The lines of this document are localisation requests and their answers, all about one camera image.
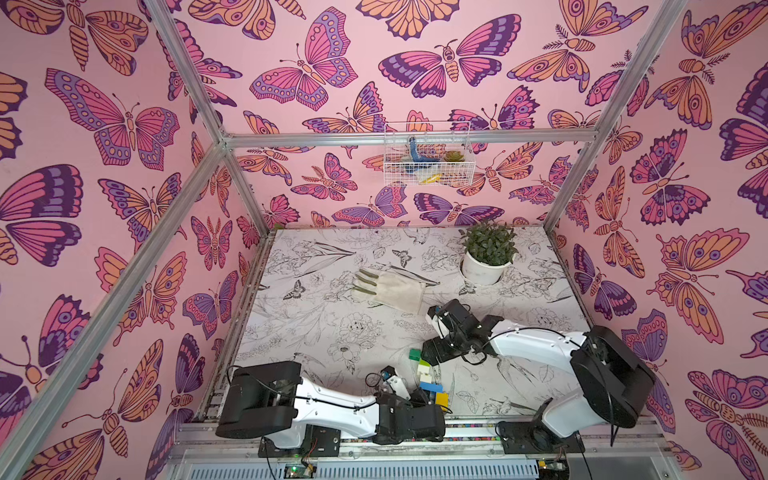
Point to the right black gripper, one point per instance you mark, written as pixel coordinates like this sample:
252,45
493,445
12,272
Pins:
447,340

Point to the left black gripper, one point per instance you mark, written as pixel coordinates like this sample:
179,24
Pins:
421,401

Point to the blue lego brick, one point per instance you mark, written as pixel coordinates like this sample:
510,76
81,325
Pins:
436,388

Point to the cream white lego brick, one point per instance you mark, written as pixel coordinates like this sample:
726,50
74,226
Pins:
424,374

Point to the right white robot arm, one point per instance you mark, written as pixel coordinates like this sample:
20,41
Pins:
613,382

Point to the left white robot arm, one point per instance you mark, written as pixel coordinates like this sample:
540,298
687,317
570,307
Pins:
276,402

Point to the beige work glove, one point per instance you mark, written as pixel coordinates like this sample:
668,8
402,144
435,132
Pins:
390,289

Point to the potted green plant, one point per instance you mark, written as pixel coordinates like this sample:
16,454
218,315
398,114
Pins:
489,251

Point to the green circuit board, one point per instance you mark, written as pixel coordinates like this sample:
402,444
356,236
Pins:
299,471

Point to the yellow item in basket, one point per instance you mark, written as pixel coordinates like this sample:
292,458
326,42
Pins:
434,178

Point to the blue toy in basket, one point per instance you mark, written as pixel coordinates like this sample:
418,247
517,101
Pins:
417,160

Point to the small green plant in basket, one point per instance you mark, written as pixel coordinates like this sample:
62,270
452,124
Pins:
454,156

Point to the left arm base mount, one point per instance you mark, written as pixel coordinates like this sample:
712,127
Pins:
317,442

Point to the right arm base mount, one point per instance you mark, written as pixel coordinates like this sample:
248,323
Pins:
534,437

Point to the white wire basket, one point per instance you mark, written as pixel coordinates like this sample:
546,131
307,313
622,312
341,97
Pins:
454,175

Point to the aluminium frame back bar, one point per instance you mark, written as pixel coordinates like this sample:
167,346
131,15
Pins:
447,137

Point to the aluminium frame right post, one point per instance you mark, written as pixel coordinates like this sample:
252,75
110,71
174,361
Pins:
647,50

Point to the aluminium frame post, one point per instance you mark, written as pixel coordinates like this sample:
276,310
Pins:
647,50
167,29

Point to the aluminium frame left post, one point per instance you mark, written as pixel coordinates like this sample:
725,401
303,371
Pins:
167,29

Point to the aluminium frame left diagonal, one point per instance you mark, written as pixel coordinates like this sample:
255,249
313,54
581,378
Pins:
39,419

